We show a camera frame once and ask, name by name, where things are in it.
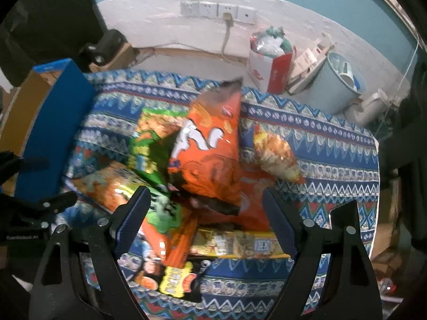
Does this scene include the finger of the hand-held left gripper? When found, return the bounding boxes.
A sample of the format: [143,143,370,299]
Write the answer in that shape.
[0,151,50,182]
[20,191,78,215]

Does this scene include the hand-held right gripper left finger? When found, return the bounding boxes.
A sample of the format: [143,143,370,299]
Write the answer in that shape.
[29,186,151,320]

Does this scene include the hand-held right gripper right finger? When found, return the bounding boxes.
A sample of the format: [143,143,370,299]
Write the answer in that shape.
[262,187,384,320]

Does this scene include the plain orange snack bag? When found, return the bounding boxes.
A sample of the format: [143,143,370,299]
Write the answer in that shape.
[142,171,278,269]

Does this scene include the orange yellow snack bag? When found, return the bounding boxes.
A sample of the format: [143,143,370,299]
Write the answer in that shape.
[65,162,147,215]

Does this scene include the blue-rimmed cardboard box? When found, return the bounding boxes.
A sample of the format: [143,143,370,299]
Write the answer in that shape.
[0,58,97,204]

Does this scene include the yellow snack packet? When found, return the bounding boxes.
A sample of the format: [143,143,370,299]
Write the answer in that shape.
[188,228,291,261]

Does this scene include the clear bag of orange snacks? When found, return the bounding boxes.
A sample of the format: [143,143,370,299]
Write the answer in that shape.
[252,125,306,184]

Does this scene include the black snack bag yellow label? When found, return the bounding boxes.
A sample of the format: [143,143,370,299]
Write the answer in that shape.
[128,240,211,304]

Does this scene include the green snack bag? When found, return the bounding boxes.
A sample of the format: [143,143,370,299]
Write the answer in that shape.
[127,108,189,235]

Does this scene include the orange snack bag white print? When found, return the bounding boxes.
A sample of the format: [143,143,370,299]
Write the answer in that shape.
[167,78,243,217]

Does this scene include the blue patterned blanket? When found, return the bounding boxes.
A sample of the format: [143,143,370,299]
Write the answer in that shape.
[50,68,381,320]

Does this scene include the light blue bin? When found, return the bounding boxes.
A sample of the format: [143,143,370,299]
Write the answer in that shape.
[305,51,367,115]

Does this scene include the white kettle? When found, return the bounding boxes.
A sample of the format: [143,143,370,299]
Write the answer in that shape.
[343,88,389,127]

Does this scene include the black cylinder speaker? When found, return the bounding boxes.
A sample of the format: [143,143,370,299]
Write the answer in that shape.
[79,29,129,65]

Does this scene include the red white paper bag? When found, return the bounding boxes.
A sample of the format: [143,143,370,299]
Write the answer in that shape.
[247,40,297,94]

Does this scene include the black curtain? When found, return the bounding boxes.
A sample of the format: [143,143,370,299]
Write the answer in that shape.
[0,0,107,87]

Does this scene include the beige flat cartons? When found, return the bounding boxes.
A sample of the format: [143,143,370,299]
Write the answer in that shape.
[287,31,336,95]

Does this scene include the crumpled plastic bags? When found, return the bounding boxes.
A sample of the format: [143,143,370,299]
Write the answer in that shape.
[250,26,294,57]

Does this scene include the grey plug cable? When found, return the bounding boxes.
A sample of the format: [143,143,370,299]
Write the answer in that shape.
[221,13,234,57]

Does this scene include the white wall socket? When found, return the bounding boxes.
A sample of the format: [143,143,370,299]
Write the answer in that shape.
[199,2,218,18]
[218,4,237,21]
[238,6,257,24]
[180,1,198,17]

